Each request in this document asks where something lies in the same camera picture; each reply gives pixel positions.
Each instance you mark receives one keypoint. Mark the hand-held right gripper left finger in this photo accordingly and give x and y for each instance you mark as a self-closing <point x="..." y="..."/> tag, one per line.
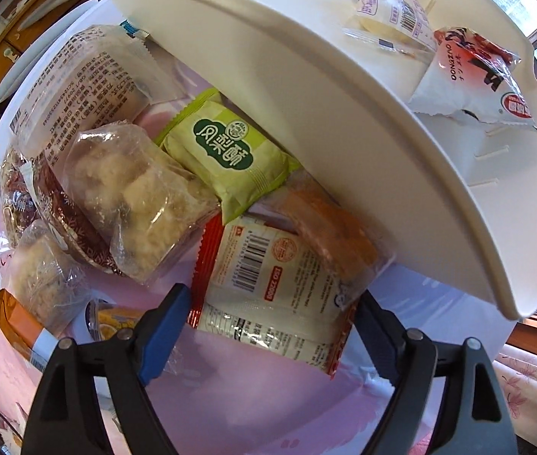
<point x="164" y="336"/>

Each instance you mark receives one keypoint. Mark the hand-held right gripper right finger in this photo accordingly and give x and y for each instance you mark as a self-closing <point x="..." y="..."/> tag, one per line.
<point x="377" y="336"/>

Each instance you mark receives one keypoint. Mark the white packet with red edges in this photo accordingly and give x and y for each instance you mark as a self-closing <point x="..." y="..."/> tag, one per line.
<point x="268" y="265"/>

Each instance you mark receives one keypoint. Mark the dark red patterned snack packet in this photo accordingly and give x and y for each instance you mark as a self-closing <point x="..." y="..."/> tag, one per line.
<point x="66" y="227"/>

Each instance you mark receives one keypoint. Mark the clear bag of dark snacks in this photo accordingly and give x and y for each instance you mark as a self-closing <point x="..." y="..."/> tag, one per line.
<point x="17" y="194"/>

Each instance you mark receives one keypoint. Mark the white plastic bin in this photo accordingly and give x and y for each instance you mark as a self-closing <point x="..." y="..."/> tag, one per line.
<point x="297" y="80"/>

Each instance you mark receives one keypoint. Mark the yellow jelly cup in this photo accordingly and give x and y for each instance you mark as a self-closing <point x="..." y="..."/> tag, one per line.
<point x="111" y="320"/>

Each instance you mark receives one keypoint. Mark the clear packet of orange snack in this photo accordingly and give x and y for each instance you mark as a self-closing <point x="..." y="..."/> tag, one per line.
<point x="339" y="237"/>

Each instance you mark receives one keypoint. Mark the clear packet of crumbly pastry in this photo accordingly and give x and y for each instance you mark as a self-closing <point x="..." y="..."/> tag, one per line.
<point x="45" y="275"/>
<point x="145" y="199"/>

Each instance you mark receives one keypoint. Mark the orange label snack packet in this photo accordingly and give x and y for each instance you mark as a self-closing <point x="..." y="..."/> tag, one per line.
<point x="17" y="322"/>

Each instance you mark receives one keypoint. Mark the floral white cloth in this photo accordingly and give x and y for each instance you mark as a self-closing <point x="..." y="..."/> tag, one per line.
<point x="529" y="384"/>

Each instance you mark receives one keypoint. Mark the green snack packet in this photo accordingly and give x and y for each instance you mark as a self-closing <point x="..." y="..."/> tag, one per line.
<point x="230" y="151"/>

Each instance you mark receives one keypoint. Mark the large clear printed snack bag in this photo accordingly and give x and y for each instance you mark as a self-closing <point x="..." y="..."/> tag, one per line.
<point x="83" y="85"/>

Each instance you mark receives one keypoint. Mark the red and white snack packet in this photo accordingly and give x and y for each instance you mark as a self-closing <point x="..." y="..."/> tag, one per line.
<point x="453" y="80"/>

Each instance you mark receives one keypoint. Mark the grey office chair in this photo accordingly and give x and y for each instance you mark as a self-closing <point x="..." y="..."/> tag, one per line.
<point x="26" y="61"/>

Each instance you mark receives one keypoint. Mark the blue snack packet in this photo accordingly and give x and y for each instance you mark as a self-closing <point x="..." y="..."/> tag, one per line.
<point x="130" y="28"/>

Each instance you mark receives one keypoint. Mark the clear wrapped yellow cake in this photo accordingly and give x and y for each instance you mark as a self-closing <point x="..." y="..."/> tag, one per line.
<point x="391" y="4"/>

